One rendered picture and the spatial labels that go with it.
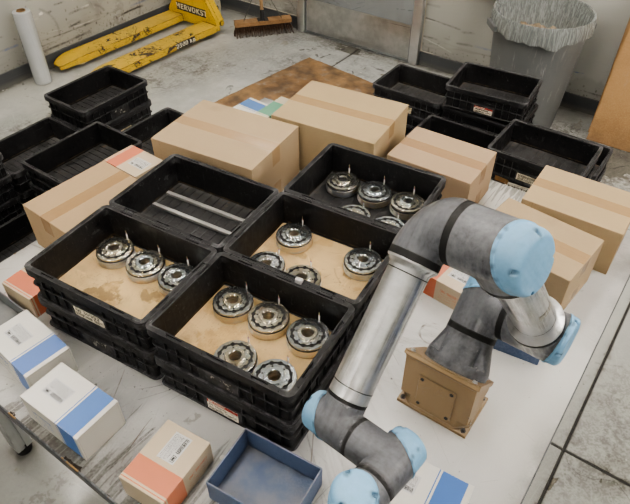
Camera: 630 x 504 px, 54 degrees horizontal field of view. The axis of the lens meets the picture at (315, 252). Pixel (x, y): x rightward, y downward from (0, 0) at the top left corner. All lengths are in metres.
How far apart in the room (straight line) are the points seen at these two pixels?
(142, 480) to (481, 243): 0.86
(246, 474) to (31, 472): 1.15
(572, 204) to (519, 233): 1.03
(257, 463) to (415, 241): 0.69
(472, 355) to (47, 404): 0.97
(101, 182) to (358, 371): 1.23
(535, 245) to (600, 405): 1.69
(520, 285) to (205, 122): 1.46
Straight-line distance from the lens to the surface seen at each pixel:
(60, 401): 1.57
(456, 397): 1.45
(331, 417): 1.08
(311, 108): 2.25
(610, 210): 2.03
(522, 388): 1.67
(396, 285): 1.05
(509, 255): 0.97
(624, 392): 2.71
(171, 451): 1.44
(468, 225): 1.00
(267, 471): 1.47
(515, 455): 1.56
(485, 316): 1.41
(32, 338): 1.72
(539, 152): 2.94
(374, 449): 1.05
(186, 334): 1.55
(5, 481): 2.48
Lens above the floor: 1.99
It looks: 42 degrees down
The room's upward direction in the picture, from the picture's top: straight up
